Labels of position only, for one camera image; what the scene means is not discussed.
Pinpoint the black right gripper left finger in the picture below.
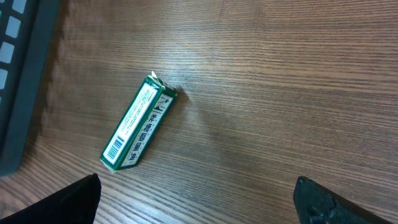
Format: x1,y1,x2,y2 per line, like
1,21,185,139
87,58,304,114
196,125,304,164
1,173,101,224

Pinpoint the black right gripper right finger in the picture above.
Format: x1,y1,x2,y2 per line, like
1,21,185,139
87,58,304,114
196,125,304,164
293,176,392,224

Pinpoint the green white gum box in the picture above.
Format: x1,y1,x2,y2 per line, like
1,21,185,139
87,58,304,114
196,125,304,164
100,72,177,173

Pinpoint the dark grey mesh basket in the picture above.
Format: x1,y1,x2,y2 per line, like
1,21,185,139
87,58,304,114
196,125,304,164
1,0,62,176

